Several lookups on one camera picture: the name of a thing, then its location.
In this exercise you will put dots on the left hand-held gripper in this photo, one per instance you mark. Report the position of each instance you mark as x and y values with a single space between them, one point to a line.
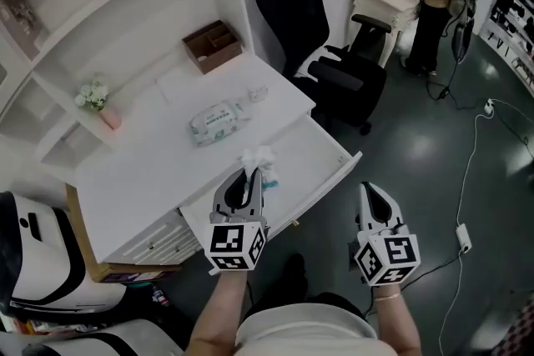
227 246

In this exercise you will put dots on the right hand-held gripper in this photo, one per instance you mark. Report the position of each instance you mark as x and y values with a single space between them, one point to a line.
392 258

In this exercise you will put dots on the white drawer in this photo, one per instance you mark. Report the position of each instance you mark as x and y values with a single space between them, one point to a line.
300 166

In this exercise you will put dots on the person's left forearm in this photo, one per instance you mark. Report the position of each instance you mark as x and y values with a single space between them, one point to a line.
217 317

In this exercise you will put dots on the person's right forearm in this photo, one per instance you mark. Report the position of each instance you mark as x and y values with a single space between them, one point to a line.
396 325

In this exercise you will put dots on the wet wipes packet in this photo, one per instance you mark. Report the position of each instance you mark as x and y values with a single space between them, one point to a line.
217 123

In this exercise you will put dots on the white power adapter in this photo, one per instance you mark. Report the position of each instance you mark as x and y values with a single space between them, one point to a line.
463 238

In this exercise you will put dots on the person's black trouser leg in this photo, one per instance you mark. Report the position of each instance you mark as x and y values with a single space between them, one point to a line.
298 279

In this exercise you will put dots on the small bottle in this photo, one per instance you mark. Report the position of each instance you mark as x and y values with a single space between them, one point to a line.
160 296

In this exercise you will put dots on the person's white shirt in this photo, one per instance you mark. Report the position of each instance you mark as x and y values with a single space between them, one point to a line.
308 329

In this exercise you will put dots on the white power strip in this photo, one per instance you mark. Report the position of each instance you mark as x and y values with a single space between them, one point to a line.
489 106

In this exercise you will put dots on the brown wooden organizer box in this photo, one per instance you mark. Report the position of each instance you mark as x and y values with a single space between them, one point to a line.
210 48

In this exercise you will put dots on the pink vase with white flowers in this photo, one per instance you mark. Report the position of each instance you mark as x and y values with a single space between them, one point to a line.
98 100

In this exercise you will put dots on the black office chair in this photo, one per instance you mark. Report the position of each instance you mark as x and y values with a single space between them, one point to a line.
300 29

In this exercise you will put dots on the white and black machine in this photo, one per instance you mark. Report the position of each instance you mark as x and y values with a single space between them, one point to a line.
46 262
112 339

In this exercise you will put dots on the white dressing table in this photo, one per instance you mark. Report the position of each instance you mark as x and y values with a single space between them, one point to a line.
379 8

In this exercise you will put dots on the shoe display rack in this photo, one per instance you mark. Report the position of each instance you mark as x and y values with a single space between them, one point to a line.
511 16

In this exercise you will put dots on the framed picture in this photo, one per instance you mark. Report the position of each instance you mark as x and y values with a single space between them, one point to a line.
21 23

